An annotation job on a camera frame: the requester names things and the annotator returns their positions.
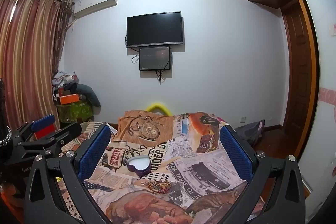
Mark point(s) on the grey pink bag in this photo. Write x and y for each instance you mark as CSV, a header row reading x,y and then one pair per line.
x,y
249,132

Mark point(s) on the pile of clothes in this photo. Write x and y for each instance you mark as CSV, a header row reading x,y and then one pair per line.
x,y
64,81

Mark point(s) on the small black wall monitor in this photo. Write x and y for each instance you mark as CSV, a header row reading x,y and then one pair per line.
x,y
155,58

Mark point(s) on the purple heart-shaped jewelry box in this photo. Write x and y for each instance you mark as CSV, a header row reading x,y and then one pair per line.
x,y
138,165

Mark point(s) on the yellow foam cushion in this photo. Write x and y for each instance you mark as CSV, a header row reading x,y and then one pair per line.
x,y
158,107

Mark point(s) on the brown wooden door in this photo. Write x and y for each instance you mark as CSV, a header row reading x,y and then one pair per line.
x,y
298,69

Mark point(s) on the printed blanket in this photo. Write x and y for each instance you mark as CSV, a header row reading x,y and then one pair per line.
x,y
162,161

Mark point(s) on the black wall television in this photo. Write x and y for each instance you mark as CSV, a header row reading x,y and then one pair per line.
x,y
154,29

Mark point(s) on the white wall socket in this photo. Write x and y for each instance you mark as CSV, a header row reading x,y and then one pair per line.
x,y
243,119

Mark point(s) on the grey pillow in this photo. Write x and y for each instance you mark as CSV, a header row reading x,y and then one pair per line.
x,y
88,95

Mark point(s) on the striped pink curtain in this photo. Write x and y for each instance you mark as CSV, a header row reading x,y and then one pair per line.
x,y
29,56

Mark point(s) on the orange box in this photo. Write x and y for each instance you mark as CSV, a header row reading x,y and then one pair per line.
x,y
68,98

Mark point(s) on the red box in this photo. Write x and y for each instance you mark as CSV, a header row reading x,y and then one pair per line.
x,y
42,134

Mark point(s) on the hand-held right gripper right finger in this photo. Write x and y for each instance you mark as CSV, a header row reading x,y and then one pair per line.
x,y
235,157

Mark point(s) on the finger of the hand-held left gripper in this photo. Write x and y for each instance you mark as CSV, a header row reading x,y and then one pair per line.
x,y
65,133
43,122

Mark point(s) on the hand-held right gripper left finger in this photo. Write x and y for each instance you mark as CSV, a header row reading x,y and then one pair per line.
x,y
94,153

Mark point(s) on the white air conditioner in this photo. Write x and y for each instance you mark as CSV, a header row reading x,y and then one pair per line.
x,y
95,2

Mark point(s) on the white sliding door panel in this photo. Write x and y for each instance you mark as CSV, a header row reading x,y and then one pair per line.
x,y
315,56

